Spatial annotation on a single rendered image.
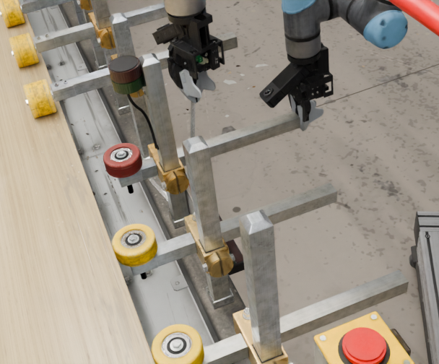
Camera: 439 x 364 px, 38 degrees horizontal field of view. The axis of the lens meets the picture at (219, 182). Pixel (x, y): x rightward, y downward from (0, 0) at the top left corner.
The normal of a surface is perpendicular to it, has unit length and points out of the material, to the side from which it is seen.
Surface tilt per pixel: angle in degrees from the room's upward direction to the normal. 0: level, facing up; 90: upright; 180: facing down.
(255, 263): 90
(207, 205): 90
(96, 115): 0
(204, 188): 90
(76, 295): 0
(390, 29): 90
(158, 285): 0
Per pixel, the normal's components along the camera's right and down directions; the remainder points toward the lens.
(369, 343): -0.10, -0.74
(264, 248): 0.36, 0.60
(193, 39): -0.74, 0.50
